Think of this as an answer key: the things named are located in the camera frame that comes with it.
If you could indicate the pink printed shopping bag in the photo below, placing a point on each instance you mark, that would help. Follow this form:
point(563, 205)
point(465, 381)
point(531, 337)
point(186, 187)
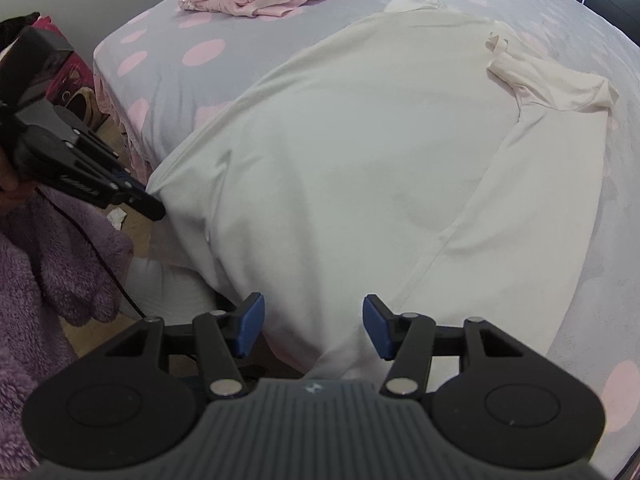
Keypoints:
point(75, 75)

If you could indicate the white rounded object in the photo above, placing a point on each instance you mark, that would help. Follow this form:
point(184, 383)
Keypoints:
point(170, 290)

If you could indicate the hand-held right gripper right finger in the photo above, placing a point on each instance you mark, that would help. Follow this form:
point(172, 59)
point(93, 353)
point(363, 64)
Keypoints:
point(376, 327)

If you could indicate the grey pink-dotted bedsheet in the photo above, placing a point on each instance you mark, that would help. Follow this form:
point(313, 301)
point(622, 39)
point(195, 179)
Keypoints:
point(225, 70)

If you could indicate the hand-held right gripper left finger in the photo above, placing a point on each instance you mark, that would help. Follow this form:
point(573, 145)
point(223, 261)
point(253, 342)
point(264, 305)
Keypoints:
point(251, 322)

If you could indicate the white paper scrap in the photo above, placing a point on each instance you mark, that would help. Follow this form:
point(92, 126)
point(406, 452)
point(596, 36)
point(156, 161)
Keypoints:
point(116, 219)

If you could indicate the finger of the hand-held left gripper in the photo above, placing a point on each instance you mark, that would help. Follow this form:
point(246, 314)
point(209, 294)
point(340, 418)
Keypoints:
point(90, 147)
point(80, 182)

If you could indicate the white t-shirt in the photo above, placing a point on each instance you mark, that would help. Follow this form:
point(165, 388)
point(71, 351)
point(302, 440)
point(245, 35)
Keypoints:
point(350, 160)

